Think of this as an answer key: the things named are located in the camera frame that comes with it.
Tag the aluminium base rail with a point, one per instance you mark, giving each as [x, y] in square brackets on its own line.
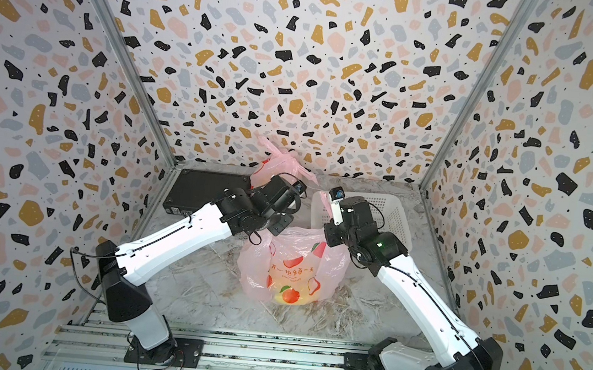
[99, 344]

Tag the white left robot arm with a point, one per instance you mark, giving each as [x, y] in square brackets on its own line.
[125, 269]

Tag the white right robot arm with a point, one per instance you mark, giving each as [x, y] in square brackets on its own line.
[454, 346]

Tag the pink plastic bag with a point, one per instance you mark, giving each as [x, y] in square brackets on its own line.
[295, 268]
[279, 161]

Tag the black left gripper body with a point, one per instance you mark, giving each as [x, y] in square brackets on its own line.
[279, 223]

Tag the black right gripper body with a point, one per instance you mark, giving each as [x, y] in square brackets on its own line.
[336, 235]

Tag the white perforated plastic basket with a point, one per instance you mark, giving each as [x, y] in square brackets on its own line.
[385, 209]

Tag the black ribbed carry case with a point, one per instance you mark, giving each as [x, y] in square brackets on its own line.
[194, 188]

